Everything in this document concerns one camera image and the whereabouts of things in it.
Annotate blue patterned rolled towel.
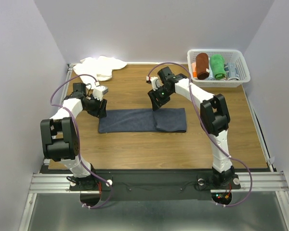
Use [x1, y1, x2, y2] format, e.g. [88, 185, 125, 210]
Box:
[224, 63, 240, 81]

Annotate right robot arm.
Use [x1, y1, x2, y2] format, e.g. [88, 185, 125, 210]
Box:
[146, 66, 235, 188]

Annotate green rolled towel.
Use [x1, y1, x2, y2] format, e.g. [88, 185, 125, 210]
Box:
[210, 54, 226, 80]

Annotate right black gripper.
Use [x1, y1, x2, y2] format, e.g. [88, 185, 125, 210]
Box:
[148, 85, 173, 111]

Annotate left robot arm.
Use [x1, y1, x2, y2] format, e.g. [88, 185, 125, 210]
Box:
[40, 83, 108, 190]

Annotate white plastic basket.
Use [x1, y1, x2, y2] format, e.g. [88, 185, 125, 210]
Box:
[187, 49, 250, 88]

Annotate light blue rolled towel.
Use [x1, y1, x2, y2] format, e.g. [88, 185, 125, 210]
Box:
[206, 69, 215, 81]

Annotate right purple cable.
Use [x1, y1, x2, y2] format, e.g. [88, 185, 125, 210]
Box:
[145, 62, 253, 207]

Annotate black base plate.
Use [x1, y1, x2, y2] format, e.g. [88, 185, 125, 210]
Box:
[67, 169, 241, 201]

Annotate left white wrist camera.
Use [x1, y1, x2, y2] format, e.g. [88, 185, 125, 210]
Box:
[92, 85, 108, 101]

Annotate dark blue towel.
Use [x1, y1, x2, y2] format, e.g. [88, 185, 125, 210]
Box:
[98, 108, 187, 133]

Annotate brown rolled towel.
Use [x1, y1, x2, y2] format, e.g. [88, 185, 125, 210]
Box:
[196, 53, 210, 80]

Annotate white crumpled towel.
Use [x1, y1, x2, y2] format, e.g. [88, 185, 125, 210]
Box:
[73, 56, 127, 81]

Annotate orange rolled towel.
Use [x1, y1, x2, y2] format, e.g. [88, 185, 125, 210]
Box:
[191, 62, 198, 79]

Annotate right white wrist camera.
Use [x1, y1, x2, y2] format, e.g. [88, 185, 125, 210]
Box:
[146, 76, 162, 91]

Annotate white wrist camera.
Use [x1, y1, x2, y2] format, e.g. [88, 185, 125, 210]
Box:
[92, 85, 108, 101]
[146, 76, 162, 91]

